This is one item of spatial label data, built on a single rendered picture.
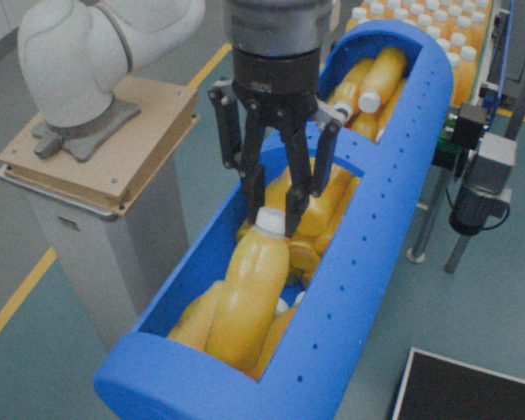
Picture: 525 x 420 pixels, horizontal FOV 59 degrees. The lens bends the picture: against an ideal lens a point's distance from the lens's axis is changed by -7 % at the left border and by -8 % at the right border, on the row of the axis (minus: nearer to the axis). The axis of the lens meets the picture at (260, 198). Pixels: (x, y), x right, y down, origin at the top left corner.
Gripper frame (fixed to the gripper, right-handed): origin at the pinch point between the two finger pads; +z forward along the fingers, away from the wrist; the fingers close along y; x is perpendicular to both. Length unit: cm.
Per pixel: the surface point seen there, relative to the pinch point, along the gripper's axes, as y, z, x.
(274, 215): 0.4, 0.9, -0.9
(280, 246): 2.0, 3.7, -2.6
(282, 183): -7.0, 16.5, 18.4
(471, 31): 14, 25, 109
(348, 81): -7, 16, 51
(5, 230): -155, 128, 38
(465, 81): 16, 28, 84
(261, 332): 2.8, 11.6, -9.4
